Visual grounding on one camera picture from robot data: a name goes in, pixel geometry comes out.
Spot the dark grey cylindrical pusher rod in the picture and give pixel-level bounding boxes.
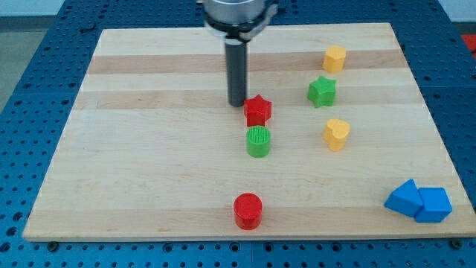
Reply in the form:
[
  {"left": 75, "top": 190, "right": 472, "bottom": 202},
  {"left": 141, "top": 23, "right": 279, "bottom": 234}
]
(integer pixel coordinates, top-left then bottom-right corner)
[{"left": 225, "top": 39, "right": 248, "bottom": 107}]

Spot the red star block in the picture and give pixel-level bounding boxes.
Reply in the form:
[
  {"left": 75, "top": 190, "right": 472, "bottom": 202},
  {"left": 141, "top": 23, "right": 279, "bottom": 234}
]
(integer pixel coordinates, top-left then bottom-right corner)
[{"left": 244, "top": 95, "right": 272, "bottom": 127}]

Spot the green star block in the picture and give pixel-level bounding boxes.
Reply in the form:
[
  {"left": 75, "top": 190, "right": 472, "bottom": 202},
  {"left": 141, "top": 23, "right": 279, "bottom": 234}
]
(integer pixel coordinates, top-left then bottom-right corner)
[{"left": 307, "top": 76, "right": 336, "bottom": 108}]

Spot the green cylinder block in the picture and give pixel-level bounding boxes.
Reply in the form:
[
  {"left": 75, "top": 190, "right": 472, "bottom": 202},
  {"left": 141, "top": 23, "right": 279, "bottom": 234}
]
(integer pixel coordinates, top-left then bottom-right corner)
[{"left": 246, "top": 125, "right": 271, "bottom": 158}]

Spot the yellow hexagon block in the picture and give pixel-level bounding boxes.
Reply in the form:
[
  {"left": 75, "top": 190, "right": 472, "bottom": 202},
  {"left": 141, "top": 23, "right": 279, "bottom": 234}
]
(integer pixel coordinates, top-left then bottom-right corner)
[{"left": 322, "top": 45, "right": 347, "bottom": 73}]

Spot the yellow heart block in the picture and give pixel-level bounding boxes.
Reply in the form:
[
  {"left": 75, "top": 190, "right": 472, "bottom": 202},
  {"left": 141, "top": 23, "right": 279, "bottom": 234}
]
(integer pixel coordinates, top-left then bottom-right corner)
[{"left": 323, "top": 118, "right": 350, "bottom": 152}]

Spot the light wooden board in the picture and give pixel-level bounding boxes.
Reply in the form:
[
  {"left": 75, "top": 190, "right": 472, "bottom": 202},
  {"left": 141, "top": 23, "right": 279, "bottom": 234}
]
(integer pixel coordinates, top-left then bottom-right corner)
[{"left": 23, "top": 23, "right": 475, "bottom": 242}]

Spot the red cylinder block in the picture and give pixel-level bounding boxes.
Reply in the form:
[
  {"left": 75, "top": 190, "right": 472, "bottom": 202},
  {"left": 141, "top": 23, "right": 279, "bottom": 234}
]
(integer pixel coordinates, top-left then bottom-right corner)
[{"left": 234, "top": 193, "right": 263, "bottom": 230}]

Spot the blue triangle block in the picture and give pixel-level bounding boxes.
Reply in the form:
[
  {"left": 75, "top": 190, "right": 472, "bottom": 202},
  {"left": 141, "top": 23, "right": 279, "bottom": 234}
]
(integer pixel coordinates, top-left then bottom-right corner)
[{"left": 384, "top": 179, "right": 423, "bottom": 217}]

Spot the blue cube block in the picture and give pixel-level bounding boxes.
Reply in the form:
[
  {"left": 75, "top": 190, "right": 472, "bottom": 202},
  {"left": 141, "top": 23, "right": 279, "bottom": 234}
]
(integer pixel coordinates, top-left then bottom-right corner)
[{"left": 414, "top": 188, "right": 453, "bottom": 223}]

